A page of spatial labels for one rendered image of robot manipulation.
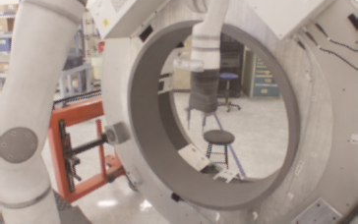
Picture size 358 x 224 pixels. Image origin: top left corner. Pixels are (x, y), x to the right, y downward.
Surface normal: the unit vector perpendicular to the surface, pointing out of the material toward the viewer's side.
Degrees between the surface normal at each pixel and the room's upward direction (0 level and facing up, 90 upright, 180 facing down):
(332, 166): 90
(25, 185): 18
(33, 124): 90
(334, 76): 90
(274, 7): 90
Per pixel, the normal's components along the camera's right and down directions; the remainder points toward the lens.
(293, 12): -0.61, 0.23
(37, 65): 0.67, 0.22
